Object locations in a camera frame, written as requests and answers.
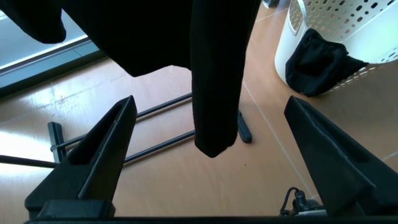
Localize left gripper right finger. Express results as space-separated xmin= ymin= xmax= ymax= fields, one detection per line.
xmin=284 ymin=95 xmax=398 ymax=217

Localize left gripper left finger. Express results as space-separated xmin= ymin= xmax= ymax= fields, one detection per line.
xmin=24 ymin=95 xmax=138 ymax=218

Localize black shorts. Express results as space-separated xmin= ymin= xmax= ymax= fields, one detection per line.
xmin=0 ymin=0 xmax=262 ymax=159

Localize black clothes rack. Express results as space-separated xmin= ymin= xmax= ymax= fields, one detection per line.
xmin=0 ymin=92 xmax=252 ymax=169

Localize white laundry basket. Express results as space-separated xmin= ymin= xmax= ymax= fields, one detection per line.
xmin=274 ymin=0 xmax=398 ymax=94

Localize black garment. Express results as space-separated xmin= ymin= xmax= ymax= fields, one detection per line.
xmin=285 ymin=27 xmax=369 ymax=98

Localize window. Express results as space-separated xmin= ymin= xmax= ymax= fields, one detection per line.
xmin=0 ymin=9 xmax=106 ymax=97

